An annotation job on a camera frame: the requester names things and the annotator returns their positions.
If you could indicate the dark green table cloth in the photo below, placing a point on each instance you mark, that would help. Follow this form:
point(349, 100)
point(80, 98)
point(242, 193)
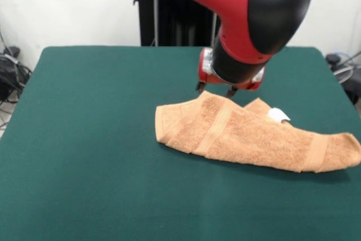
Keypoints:
point(84, 139)

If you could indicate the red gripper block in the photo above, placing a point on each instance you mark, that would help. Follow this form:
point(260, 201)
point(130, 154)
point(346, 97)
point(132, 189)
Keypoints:
point(204, 77)

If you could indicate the black upright stand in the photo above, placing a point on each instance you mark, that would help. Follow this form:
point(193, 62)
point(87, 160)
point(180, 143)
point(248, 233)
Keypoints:
point(146, 9)

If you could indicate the orange terry towel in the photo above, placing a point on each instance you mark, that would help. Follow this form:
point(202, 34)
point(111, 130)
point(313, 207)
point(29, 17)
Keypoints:
point(248, 139)

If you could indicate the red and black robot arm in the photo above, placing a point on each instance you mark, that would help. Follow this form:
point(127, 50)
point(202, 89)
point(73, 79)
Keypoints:
point(253, 12)

